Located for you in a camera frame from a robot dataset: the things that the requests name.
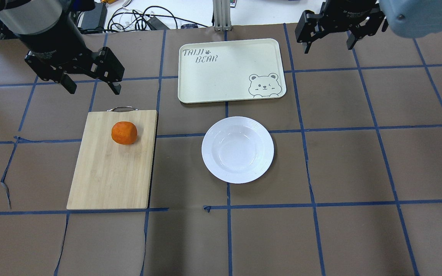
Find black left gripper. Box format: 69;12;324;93
16;13;125;95

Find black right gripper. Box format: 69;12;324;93
295;0;388;54

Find orange fruit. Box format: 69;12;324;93
111;121;137;145

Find white round plate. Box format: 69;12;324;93
201;117;275;184

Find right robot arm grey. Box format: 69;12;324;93
295;0;442;53

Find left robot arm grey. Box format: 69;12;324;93
0;0;125;95

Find cream bear tray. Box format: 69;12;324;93
178;38;287;104

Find black power adapter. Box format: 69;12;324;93
78;2;107;34

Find black power brick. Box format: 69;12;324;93
146;17;170;30

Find bamboo cutting board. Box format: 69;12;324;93
66;110;158;211

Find tangled black cables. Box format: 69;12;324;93
107;5;209;33

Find aluminium profile post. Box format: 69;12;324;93
212;0;232;31

